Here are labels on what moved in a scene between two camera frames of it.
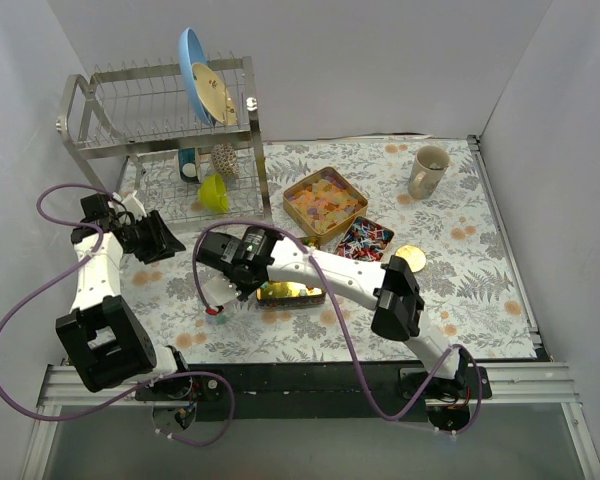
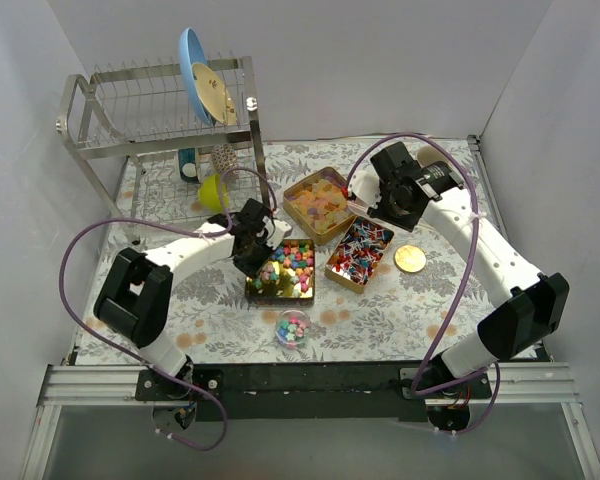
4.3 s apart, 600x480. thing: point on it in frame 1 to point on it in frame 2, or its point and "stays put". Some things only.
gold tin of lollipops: [365, 240] stays put
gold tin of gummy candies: [323, 204] stays put
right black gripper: [237, 279] to [385, 205]
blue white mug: [188, 165] stays put
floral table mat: [426, 201] stays put
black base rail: [315, 392] stays put
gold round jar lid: [413, 255] stays put
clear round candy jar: [215, 317] to [293, 329]
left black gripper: [153, 236] to [252, 256]
